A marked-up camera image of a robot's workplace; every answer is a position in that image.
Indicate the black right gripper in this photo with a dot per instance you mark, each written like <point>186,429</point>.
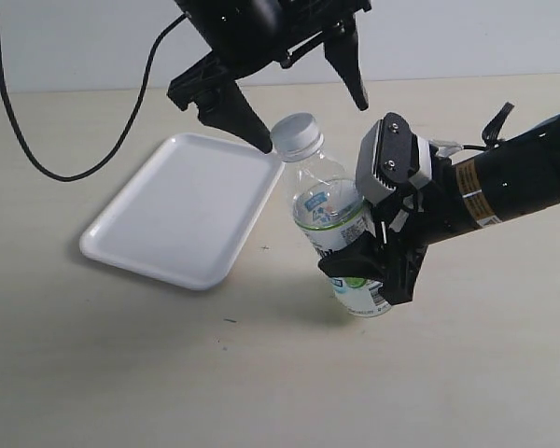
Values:
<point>409,220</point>

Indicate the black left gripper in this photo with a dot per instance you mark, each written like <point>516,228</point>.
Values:
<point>246,36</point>

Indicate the clear plastic water bottle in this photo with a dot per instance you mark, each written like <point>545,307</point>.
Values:
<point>326,206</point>

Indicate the white bottle cap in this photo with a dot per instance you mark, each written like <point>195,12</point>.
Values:
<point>296,137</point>

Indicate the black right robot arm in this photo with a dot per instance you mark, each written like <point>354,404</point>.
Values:
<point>507,179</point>

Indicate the white rectangular plastic tray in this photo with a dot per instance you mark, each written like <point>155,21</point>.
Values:
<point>184,216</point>

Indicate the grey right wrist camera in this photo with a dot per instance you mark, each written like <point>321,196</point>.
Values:
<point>392,159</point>

